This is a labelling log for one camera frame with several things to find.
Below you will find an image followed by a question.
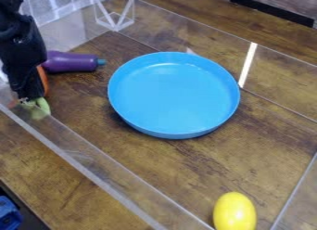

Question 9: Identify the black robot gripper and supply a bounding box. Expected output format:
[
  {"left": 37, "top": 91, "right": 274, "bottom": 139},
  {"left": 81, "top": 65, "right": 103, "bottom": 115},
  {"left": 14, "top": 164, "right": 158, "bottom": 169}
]
[{"left": 0, "top": 15, "right": 47, "bottom": 102}]

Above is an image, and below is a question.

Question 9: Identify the orange toy carrot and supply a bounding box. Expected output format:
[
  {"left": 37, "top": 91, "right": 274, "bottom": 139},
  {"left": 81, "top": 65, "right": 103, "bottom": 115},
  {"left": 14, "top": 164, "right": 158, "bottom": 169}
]
[{"left": 8, "top": 65, "right": 51, "bottom": 121}]

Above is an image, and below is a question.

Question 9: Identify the purple toy eggplant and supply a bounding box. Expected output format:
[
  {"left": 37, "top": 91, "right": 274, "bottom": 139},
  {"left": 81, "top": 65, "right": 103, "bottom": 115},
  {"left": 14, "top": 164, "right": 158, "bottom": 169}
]
[{"left": 41, "top": 50, "right": 105, "bottom": 73}]

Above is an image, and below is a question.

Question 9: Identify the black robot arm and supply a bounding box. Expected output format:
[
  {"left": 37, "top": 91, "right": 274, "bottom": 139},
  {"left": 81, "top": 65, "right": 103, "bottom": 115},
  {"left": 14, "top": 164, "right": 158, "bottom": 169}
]
[{"left": 0, "top": 0, "right": 47, "bottom": 101}]

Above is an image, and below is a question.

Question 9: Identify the blue round plate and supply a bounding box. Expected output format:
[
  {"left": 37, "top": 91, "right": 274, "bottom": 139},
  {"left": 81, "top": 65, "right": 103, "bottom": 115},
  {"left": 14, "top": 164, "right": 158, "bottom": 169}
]
[{"left": 108, "top": 52, "right": 241, "bottom": 139}]

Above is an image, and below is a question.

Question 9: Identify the blue object at corner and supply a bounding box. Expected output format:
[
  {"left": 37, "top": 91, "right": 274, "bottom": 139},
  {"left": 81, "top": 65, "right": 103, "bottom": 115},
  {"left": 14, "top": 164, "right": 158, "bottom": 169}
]
[{"left": 0, "top": 196, "right": 22, "bottom": 230}]

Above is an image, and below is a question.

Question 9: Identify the yellow toy lemon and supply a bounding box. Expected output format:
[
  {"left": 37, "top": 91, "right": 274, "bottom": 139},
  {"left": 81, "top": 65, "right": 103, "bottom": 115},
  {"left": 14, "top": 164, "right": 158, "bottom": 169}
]
[{"left": 212, "top": 192, "right": 257, "bottom": 230}]

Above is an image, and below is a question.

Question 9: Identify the clear acrylic enclosure wall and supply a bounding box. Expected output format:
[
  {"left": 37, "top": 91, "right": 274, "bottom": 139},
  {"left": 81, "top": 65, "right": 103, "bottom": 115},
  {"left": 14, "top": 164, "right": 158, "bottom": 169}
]
[{"left": 0, "top": 0, "right": 317, "bottom": 230}]

